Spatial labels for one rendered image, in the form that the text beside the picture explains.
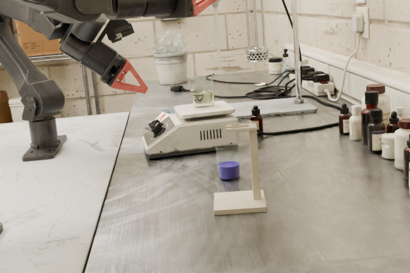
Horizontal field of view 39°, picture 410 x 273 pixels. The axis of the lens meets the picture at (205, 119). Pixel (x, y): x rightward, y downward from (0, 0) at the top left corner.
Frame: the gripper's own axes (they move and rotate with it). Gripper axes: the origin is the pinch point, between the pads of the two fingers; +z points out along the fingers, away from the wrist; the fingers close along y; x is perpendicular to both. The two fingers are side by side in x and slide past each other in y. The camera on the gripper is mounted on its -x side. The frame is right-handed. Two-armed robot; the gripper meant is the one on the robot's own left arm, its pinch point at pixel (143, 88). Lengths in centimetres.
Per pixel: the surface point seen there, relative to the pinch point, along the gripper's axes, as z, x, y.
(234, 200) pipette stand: 16.2, 4.0, -44.0
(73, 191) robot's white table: -3.5, 20.7, -26.2
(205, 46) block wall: 47, -27, 229
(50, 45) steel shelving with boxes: -31, 22, 202
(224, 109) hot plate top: 15.6, -6.1, -10.9
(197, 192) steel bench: 13.1, 7.4, -35.6
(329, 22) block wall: 47, -48, 56
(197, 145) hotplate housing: 14.9, 3.2, -11.6
